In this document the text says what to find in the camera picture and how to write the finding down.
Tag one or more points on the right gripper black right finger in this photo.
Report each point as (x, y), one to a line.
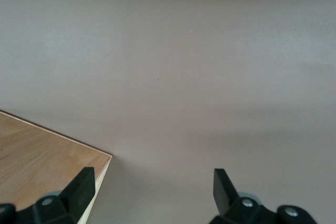
(223, 195)

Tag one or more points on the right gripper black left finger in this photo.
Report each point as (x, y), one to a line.
(78, 190)

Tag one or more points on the wooden drawer cabinet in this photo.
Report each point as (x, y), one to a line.
(39, 161)

